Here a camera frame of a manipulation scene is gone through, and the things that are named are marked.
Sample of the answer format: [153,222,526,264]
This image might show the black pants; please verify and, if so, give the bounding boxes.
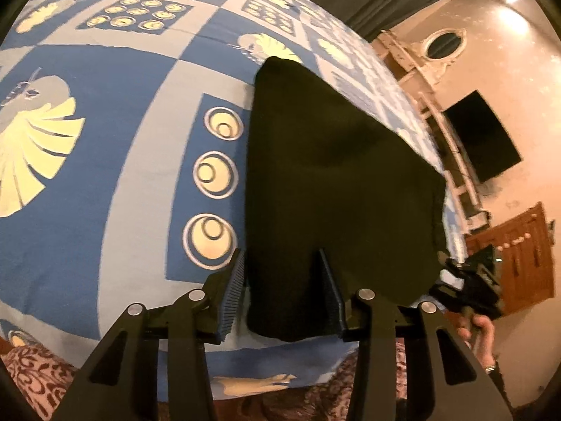
[244,56,452,343]

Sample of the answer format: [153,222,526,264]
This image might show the white television cabinet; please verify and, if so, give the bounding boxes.
[416,92,489,231]

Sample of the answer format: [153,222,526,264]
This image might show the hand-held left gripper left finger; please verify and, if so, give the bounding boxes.
[50,248,246,421]

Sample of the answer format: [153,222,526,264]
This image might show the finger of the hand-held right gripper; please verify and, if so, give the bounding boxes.
[430,258,473,305]

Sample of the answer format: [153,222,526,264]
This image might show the blue patterned bedspread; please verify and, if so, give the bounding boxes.
[0,0,469,404]

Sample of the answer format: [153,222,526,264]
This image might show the wooden cabinet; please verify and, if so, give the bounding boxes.
[465,202,559,316]

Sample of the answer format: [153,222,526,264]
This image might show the black flat television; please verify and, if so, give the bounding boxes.
[444,90,522,183]

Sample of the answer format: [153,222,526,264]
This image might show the white dressing table with mirror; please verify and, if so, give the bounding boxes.
[370,27,467,95]

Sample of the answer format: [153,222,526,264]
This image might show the person's right hand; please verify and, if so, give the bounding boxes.
[456,313,498,371]

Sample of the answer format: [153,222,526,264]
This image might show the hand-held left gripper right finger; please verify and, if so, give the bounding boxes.
[316,248,513,421]

